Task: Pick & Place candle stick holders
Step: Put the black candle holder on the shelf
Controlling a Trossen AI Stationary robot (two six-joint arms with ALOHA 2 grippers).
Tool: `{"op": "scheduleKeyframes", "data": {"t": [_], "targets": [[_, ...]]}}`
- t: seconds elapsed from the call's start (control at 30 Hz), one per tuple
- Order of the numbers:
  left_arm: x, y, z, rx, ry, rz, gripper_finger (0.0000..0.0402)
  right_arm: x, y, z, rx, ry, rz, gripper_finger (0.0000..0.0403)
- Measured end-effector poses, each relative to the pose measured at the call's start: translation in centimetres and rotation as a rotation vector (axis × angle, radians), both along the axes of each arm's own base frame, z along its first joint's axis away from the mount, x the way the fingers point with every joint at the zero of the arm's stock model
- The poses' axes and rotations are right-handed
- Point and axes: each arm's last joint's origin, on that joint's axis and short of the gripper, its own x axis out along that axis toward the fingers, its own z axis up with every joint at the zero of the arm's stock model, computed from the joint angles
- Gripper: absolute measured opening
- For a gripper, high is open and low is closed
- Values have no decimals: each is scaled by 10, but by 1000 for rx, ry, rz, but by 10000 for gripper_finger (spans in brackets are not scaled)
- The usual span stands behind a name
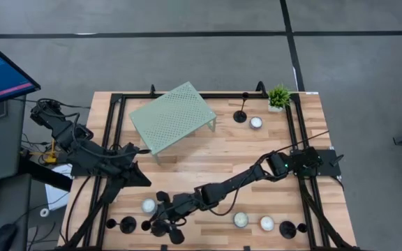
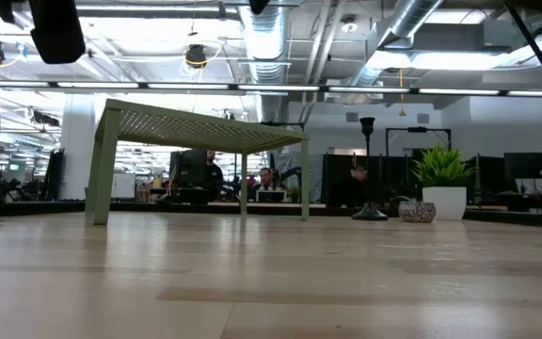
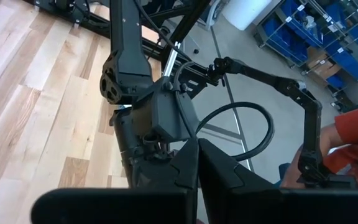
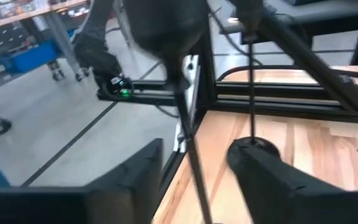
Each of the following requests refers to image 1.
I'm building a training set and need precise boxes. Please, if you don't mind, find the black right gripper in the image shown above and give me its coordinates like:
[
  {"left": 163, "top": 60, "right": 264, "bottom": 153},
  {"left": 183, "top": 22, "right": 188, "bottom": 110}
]
[{"left": 153, "top": 190, "right": 204, "bottom": 245}]

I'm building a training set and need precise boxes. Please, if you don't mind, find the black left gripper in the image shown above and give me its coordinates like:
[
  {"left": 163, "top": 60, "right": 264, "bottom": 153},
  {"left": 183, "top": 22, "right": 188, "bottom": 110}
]
[{"left": 112, "top": 143, "right": 152, "bottom": 188}]

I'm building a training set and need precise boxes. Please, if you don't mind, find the tall black candlestick holder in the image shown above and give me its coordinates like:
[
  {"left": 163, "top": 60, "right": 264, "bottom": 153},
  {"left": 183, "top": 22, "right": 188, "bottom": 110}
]
[{"left": 140, "top": 219, "right": 170, "bottom": 238}]

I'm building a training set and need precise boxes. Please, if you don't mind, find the white tealight candle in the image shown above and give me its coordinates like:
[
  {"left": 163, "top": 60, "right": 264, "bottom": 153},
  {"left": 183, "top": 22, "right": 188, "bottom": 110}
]
[
  {"left": 141, "top": 198, "right": 157, "bottom": 215},
  {"left": 259, "top": 215, "right": 276, "bottom": 232}
]

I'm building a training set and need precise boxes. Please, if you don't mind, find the short black candlestick holder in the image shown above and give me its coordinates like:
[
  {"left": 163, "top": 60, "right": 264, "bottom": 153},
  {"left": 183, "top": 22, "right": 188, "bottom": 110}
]
[{"left": 232, "top": 91, "right": 250, "bottom": 124}]

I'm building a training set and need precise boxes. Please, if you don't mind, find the candle in blue patterned jar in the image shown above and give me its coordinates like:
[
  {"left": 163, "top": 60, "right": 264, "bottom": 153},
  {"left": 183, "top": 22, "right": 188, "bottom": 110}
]
[{"left": 232, "top": 211, "right": 250, "bottom": 229}]

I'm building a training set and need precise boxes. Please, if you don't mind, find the green perforated metal shelf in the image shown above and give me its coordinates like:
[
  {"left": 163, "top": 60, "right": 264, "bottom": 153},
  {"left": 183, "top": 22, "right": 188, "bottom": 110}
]
[{"left": 128, "top": 81, "right": 218, "bottom": 165}]

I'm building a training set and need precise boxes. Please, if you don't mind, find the white paper sheet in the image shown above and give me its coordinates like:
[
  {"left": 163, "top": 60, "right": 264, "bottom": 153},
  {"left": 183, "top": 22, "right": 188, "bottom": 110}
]
[{"left": 44, "top": 162, "right": 75, "bottom": 212}]

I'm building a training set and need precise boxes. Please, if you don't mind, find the yellow clamp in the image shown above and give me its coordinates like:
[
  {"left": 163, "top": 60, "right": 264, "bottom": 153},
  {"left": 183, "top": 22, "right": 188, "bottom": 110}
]
[{"left": 20, "top": 138, "right": 61, "bottom": 165}]

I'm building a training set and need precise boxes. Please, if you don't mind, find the black desk beam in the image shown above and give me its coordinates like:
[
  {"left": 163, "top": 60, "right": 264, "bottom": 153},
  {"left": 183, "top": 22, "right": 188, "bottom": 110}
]
[{"left": 18, "top": 155, "right": 73, "bottom": 192}]

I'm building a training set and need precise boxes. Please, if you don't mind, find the black computer mouse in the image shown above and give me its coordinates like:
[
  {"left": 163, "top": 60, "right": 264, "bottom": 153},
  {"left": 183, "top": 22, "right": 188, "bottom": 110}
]
[{"left": 0, "top": 222, "right": 19, "bottom": 251}]

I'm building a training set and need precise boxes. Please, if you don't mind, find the green plant in white pot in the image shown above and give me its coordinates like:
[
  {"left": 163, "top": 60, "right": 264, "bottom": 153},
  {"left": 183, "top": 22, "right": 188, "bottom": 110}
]
[{"left": 267, "top": 83, "right": 292, "bottom": 113}]

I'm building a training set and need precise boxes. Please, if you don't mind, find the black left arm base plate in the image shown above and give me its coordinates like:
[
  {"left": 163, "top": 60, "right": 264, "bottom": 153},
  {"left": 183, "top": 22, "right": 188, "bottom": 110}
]
[{"left": 70, "top": 149, "right": 121, "bottom": 178}]

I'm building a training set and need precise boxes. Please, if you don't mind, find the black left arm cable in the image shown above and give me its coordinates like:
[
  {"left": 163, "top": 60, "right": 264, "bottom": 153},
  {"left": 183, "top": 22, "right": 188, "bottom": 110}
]
[{"left": 35, "top": 98, "right": 151, "bottom": 161}]

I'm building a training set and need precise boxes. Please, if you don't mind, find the black floor cable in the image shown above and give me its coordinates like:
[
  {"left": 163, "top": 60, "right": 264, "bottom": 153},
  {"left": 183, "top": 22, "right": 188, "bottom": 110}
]
[{"left": 64, "top": 176, "right": 93, "bottom": 243}]

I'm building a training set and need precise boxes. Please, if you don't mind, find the black aluminium table frame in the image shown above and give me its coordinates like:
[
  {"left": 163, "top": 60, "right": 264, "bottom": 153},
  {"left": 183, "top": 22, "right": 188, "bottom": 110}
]
[{"left": 56, "top": 80, "right": 362, "bottom": 251}]

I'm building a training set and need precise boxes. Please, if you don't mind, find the thin black right base cable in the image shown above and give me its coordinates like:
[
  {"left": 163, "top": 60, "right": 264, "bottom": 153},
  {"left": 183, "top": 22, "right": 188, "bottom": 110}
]
[{"left": 272, "top": 130, "right": 330, "bottom": 154}]

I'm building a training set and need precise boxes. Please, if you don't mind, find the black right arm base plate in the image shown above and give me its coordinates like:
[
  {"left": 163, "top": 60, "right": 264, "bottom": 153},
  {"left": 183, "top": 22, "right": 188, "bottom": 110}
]
[{"left": 290, "top": 148, "right": 345, "bottom": 178}]

